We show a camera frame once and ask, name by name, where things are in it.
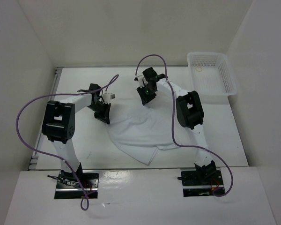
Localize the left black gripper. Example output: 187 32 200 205
87 101 111 124

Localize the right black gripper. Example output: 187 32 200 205
136 83 156 105

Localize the white skirt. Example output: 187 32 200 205
107 97 205 165

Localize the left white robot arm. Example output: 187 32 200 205
42 83 115 188

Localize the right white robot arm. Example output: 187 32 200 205
134 67 216 184

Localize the white perforated plastic basket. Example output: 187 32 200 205
187 52 237 105

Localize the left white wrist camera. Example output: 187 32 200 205
102 93 116 104

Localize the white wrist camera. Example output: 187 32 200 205
102 93 116 104
134 75 148 87

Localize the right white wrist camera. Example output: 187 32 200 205
134 75 148 87

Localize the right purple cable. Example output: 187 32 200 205
135 54 235 197

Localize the purple cable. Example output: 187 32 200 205
15 74 119 211
135 54 235 197

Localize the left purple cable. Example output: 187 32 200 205
15 74 119 211

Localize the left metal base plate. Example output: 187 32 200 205
47 172 99 199

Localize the metal base plate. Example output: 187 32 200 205
47 172 99 199
177 169 225 197

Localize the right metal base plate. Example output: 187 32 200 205
177 169 225 197

